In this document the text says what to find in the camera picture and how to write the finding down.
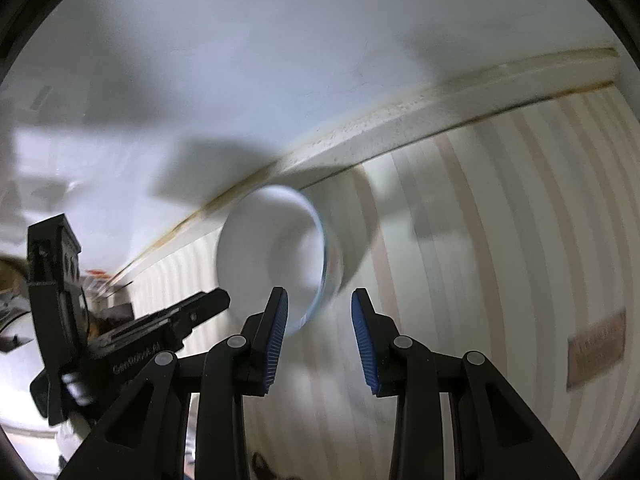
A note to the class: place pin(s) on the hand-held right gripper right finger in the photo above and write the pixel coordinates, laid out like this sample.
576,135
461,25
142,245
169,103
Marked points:
362,340

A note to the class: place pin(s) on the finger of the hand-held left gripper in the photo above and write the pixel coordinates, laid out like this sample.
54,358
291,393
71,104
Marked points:
200,310

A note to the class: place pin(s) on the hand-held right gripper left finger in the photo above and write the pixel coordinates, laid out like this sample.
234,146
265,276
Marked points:
275,340

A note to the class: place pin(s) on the white bowl with patterned side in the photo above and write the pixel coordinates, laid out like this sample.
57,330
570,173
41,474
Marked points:
270,250

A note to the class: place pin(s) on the white plate with blue stripes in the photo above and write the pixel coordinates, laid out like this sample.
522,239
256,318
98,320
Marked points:
15,375

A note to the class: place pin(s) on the striped cat print tablecloth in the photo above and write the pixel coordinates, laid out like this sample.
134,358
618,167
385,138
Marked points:
475,260

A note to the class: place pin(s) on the colourful wall sticker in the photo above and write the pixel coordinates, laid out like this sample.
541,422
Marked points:
95,274

